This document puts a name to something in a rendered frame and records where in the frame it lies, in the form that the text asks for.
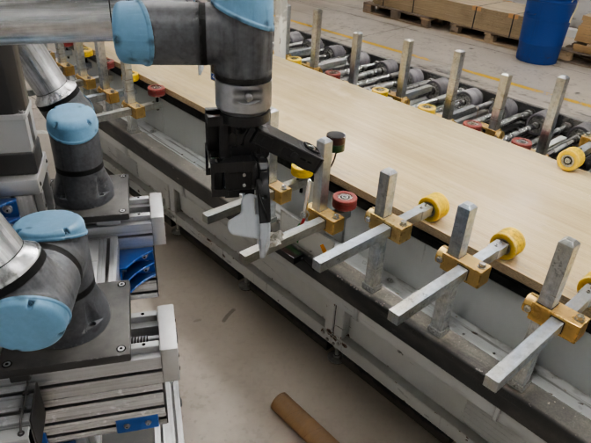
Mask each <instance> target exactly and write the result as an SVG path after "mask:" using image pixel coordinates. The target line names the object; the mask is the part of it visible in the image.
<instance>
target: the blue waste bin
mask: <svg viewBox="0 0 591 443"><path fill-rule="evenodd" d="M576 5H577V7H576ZM578 5H579V0H527V3H526V7H525V12H524V14H523V15H524V16H523V21H522V29H521V34H520V38H519V43H518V48H517V52H516V58H517V59H518V60H520V61H522V62H526V63H530V64H535V65H553V64H555V63H556V62H557V60H558V56H559V53H560V50H561V48H562V46H563V43H564V40H565V36H566V33H567V31H568V28H569V25H570V23H571V21H572V18H573V15H574V13H575V12H576V11H577V9H578ZM575 8H576V9H575Z"/></svg>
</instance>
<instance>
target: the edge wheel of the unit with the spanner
mask: <svg viewBox="0 0 591 443"><path fill-rule="evenodd" d="M332 206H333V207H334V208H335V209H337V210H339V211H342V212H349V211H353V210H355V209H356V206H357V196H356V195H355V194H354V193H352V192H348V191H339V192H336V193H334V194H333V196H332Z"/></svg>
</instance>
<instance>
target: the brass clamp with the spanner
mask: <svg viewBox="0 0 591 443"><path fill-rule="evenodd" d="M307 210H308V211H309V213H310V216H309V217H308V221H311V220H313V219H315V218H317V217H321V218H322V219H324V220H325V228H324V231H326V232H327V233H329V234H331V235H332V236H333V235H335V234H337V233H339V232H341V231H343V229H344V221H345V217H343V216H342V215H340V214H339V219H338V220H335V219H333V215H334V214H337V213H336V212H334V211H332V210H331V209H330V208H327V209H325V210H323V211H321V212H318V211H317V210H316V209H314V208H312V202H311V203H309V204H308V206H307Z"/></svg>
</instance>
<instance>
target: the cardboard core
mask: <svg viewBox="0 0 591 443"><path fill-rule="evenodd" d="M271 408H272V410H273V411H274V412H275V413H276V414H277V415H278V416H279V417H280V418H282V419H283V420H284V421H285V422H286V423H287V424H288V425H289V426H290V427H291V428H292V429H293V430H294V431H295V432H296V433H297V434H298V435H299V436H300V437H301V438H302V439H303V440H304V441H305V442H306V443H339V442H338V441H337V440H336V439H335V438H334V437H333V436H332V435H331V434H330V433H329V432H328V431H327V430H326V429H325V428H324V427H323V426H322V425H320V424H319V423H318V422H317V421H316V420H315V419H314V418H313V417H312V416H311V415H309V414H308V413H307V412H306V411H305V410H304V409H303V408H302V407H301V406H300V405H299V404H297V403H296V402H295V401H294V400H293V399H292V398H291V397H290V396H289V395H288V394H286V393H285V392H283V393H280V394H279V395H278V396H277V397H275V398H274V400H273V402H272V405H271Z"/></svg>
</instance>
